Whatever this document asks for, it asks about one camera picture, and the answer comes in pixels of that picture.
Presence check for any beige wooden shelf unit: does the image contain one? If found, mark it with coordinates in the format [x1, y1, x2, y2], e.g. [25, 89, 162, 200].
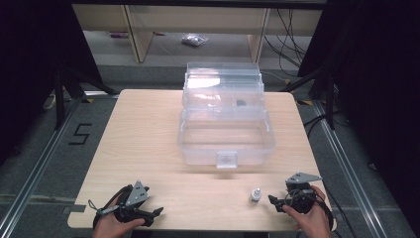
[71, 3, 324, 64]

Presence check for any small white dropper bottle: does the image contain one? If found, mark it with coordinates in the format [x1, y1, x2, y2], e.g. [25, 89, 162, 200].
[249, 187, 263, 204]

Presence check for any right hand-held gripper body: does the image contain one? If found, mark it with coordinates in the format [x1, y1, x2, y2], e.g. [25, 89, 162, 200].
[284, 172, 323, 215]

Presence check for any clear plastic storage box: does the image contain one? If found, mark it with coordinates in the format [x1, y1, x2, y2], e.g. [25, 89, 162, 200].
[176, 61, 277, 170]

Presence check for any bundle of black cables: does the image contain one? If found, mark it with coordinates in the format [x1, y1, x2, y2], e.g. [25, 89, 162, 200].
[262, 8, 309, 69]

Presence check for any black metal stand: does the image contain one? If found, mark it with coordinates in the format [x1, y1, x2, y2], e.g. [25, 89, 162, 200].
[279, 64, 339, 131]
[52, 65, 119, 131]

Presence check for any black curtain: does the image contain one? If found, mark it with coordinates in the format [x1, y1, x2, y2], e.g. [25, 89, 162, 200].
[296, 0, 420, 229]
[0, 0, 104, 167]

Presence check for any metal floor rail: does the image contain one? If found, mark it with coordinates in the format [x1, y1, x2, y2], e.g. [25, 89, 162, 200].
[0, 97, 84, 238]
[311, 99, 385, 238]

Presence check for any person's left hand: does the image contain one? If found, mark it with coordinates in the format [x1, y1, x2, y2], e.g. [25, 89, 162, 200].
[91, 203, 147, 238]

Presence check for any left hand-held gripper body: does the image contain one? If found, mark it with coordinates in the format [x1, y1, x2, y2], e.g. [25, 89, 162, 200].
[113, 179, 152, 226]

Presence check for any white floor cable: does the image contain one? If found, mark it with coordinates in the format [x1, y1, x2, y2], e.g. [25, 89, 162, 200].
[42, 93, 57, 112]

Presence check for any black floor cable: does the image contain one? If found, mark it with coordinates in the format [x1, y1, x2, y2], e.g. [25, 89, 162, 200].
[302, 111, 345, 137]

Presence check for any person's right hand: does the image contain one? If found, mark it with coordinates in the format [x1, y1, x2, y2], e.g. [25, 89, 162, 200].
[281, 184, 333, 238]

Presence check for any clear plastic bag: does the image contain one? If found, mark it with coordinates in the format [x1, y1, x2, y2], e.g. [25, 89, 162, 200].
[180, 33, 210, 48]

